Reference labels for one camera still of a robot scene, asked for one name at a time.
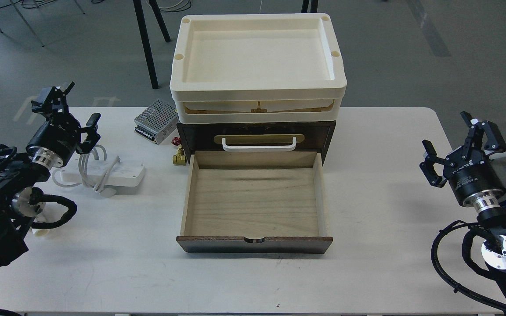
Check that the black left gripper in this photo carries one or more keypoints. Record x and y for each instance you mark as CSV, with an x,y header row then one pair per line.
x,y
60,133

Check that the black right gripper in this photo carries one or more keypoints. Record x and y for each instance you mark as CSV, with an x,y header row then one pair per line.
x,y
468,176

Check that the white power strip with cable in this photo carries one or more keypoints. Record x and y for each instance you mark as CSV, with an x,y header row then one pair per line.
x,y
99,173

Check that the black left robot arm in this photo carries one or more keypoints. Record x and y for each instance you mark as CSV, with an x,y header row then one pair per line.
x,y
23,206

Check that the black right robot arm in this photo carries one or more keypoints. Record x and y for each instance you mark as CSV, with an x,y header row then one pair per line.
x,y
483,246

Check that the metal mesh power supply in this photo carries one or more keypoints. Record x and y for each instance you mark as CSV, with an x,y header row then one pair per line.
x,y
157,121

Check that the silver valve white fitting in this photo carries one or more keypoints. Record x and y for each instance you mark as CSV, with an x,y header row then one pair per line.
x,y
39,232

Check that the black table leg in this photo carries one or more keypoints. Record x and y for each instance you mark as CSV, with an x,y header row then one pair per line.
x,y
143,32

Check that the cream plastic tray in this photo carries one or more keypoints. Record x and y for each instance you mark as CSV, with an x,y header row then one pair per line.
x,y
249,68

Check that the open wooden drawer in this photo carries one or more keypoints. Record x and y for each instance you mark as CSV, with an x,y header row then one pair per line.
x,y
258,202

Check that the brass valve red handle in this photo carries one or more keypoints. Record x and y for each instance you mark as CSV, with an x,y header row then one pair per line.
x,y
179,157

